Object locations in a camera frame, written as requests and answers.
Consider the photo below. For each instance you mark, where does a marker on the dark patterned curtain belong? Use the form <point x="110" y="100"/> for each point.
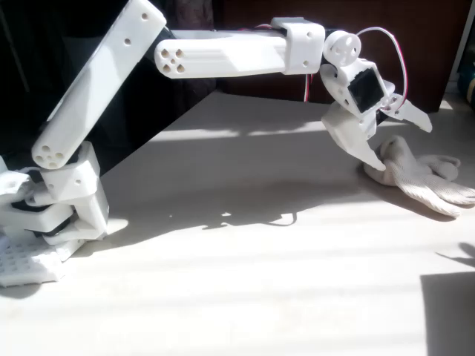
<point x="193" y="11"/>

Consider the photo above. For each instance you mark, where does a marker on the white vertical frame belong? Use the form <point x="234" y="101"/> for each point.
<point x="458" y="63"/>

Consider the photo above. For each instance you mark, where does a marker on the white printed robot arm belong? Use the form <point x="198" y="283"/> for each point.
<point x="222" y="55"/>

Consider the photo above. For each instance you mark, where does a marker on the dark brown wooden cabinet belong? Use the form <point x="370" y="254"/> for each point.
<point x="426" y="37"/>

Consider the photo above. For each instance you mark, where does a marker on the white perforated base plate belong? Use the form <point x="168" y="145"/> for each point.
<point x="22" y="263"/>

